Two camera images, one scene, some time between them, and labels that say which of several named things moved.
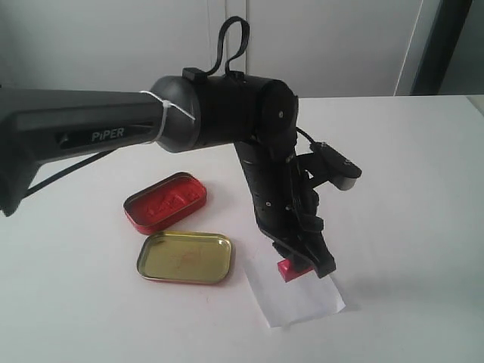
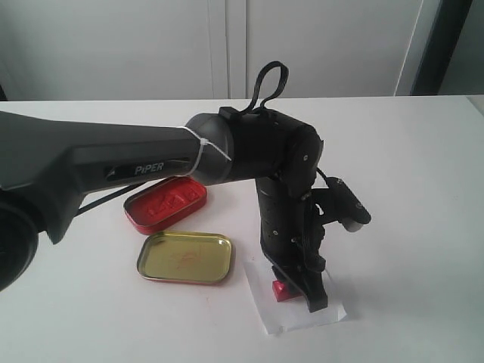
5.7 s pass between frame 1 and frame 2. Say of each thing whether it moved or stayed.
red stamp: moved
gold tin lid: stayed
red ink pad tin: stayed
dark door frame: stayed
